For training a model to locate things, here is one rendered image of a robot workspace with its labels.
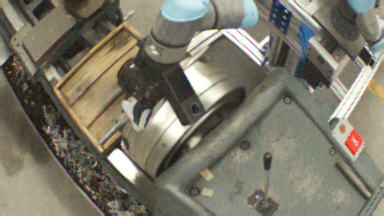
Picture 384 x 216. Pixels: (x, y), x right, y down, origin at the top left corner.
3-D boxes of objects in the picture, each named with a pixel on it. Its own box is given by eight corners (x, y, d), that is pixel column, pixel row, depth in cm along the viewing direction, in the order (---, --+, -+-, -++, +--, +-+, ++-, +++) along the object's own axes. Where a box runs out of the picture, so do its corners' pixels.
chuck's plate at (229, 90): (241, 117, 170) (250, 67, 141) (159, 193, 162) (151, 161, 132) (232, 109, 171) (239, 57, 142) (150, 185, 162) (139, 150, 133)
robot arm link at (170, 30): (223, 6, 97) (180, 9, 92) (204, 45, 105) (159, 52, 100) (201, -17, 100) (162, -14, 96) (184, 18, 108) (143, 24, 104)
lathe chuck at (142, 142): (232, 109, 171) (239, 57, 142) (150, 185, 162) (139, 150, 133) (208, 87, 173) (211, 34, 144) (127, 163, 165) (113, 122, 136)
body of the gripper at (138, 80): (141, 69, 120) (159, 28, 111) (171, 98, 118) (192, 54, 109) (115, 86, 115) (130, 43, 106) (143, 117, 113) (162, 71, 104)
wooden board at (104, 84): (188, 81, 182) (189, 74, 179) (103, 157, 169) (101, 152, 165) (125, 26, 190) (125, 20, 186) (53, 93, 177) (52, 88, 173)
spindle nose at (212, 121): (237, 131, 163) (244, 99, 144) (180, 184, 157) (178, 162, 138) (229, 124, 164) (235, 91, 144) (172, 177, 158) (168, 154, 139)
